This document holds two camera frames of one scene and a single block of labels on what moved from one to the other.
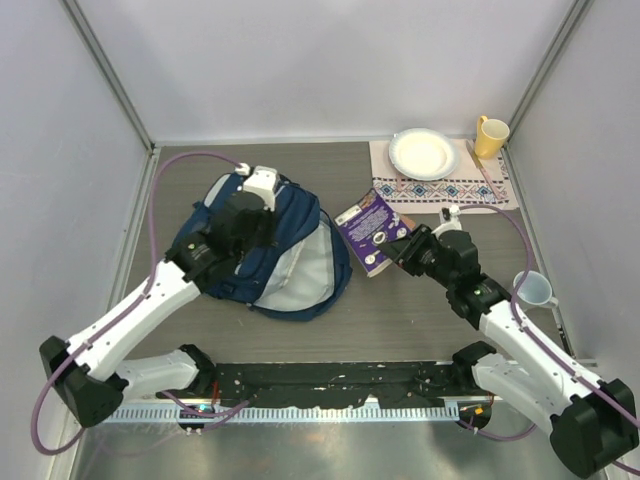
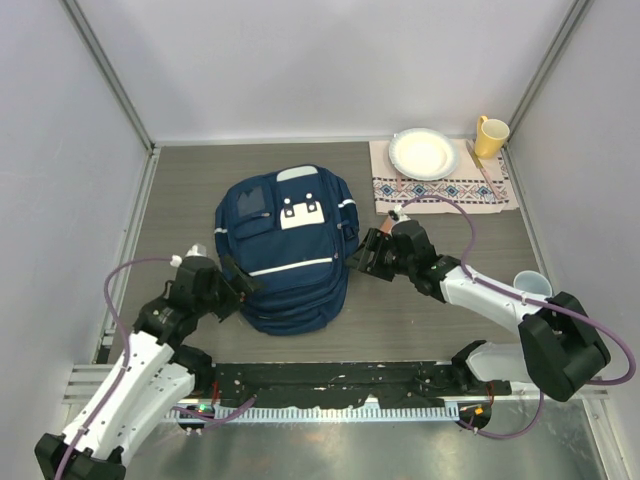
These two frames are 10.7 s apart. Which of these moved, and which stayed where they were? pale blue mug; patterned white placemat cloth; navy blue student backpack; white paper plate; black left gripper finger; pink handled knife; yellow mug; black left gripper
Moved: black left gripper finger; navy blue student backpack; black left gripper
Stayed: pale blue mug; white paper plate; patterned white placemat cloth; pink handled knife; yellow mug
